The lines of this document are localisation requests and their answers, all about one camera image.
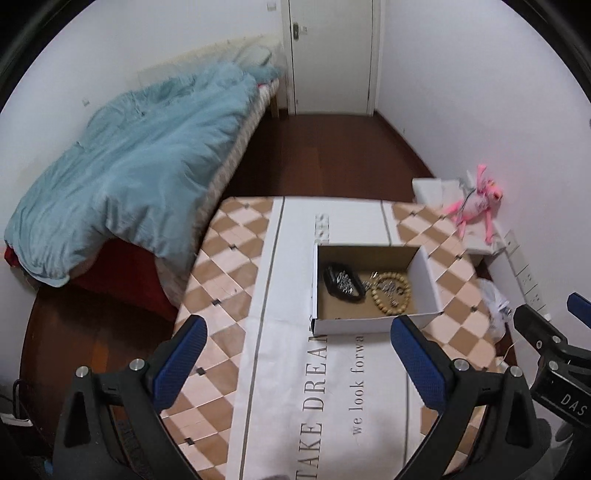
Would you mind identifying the blue duvet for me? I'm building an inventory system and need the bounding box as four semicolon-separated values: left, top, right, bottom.
4;62;283;288

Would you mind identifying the patterned tablecloth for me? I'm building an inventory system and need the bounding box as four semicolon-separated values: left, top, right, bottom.
162;197;496;479

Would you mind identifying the white wall power strip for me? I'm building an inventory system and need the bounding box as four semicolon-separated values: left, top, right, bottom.
504;230;551;321

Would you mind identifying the black bangle bracelet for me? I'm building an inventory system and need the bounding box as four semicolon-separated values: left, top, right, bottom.
321;261;367;303

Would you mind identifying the white plastic bag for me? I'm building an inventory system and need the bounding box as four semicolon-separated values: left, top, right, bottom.
478;278;512;343

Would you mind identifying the pillow at bed head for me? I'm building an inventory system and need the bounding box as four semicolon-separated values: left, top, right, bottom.
137;35;287;85

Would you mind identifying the white door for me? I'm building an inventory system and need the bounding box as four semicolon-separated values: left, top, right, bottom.
281;1;382;116

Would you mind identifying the thick silver chain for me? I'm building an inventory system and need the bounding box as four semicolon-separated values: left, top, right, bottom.
331;269;366;298

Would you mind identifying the white cardboard box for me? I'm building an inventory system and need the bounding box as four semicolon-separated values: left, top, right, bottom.
311;245;443;336

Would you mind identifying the wooden bead bracelet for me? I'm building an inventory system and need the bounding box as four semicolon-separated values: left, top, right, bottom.
369;271;413;317

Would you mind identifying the pink panther plush toy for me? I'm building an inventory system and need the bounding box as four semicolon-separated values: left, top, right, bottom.
444;164;504;246

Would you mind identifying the bed with patterned mattress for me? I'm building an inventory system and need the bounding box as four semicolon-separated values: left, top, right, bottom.
4;75;283;310

